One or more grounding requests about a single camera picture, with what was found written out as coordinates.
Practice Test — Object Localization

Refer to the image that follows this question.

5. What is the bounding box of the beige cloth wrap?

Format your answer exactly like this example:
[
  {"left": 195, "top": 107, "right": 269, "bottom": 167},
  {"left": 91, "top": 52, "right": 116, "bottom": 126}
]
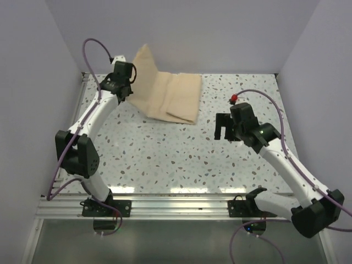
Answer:
[{"left": 128, "top": 44, "right": 202, "bottom": 125}]

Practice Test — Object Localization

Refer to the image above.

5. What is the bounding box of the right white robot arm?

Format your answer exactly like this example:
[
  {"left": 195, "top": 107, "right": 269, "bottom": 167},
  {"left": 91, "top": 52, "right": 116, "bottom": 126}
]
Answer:
[{"left": 214, "top": 112, "right": 345, "bottom": 238}]

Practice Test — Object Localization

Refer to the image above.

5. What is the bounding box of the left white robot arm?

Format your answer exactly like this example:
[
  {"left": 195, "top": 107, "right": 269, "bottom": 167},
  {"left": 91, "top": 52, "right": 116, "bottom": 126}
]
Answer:
[{"left": 55, "top": 56, "right": 136, "bottom": 216}]

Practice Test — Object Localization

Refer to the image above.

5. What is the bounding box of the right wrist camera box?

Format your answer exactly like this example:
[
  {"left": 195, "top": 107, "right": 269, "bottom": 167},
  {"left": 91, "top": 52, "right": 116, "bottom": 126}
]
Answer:
[{"left": 230, "top": 103, "right": 258, "bottom": 125}]

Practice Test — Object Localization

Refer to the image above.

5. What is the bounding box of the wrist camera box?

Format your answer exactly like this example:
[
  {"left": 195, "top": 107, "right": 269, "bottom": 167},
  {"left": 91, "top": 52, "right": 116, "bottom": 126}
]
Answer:
[
  {"left": 230, "top": 103, "right": 258, "bottom": 125},
  {"left": 113, "top": 60, "right": 137, "bottom": 83}
]

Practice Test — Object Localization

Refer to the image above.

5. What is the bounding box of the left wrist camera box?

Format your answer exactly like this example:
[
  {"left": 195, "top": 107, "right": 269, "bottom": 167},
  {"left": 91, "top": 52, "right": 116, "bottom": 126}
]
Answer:
[{"left": 113, "top": 60, "right": 137, "bottom": 83}]

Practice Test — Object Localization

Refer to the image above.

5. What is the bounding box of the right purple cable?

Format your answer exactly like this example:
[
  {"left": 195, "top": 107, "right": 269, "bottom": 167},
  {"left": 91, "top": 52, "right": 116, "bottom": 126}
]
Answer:
[{"left": 229, "top": 89, "right": 352, "bottom": 264}]

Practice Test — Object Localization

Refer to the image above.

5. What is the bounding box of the purple cable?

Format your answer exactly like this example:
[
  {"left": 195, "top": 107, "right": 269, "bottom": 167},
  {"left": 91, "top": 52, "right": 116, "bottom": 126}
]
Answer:
[
  {"left": 46, "top": 38, "right": 123, "bottom": 236},
  {"left": 229, "top": 89, "right": 352, "bottom": 264}
]

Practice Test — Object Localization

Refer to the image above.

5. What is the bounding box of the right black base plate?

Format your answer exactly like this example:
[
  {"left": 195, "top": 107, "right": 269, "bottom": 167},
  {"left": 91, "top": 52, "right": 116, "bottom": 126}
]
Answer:
[{"left": 227, "top": 195, "right": 264, "bottom": 218}]

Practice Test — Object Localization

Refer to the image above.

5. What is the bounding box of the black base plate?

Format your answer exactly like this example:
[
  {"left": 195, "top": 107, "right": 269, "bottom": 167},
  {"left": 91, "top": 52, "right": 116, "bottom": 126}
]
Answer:
[
  {"left": 227, "top": 195, "right": 264, "bottom": 218},
  {"left": 80, "top": 198, "right": 132, "bottom": 217}
]

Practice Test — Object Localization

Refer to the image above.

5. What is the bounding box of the aluminium front rail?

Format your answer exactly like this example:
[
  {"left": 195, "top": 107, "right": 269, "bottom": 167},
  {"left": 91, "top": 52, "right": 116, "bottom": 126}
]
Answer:
[{"left": 35, "top": 194, "right": 303, "bottom": 221}]

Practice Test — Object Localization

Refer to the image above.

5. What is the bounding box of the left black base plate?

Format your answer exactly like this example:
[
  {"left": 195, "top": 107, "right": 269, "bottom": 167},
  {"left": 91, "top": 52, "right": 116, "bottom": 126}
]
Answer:
[{"left": 80, "top": 198, "right": 132, "bottom": 217}]

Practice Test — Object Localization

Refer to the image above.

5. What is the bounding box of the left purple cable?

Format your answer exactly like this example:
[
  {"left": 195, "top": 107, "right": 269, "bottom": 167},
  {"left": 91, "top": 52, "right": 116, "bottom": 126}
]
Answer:
[{"left": 46, "top": 38, "right": 123, "bottom": 236}]

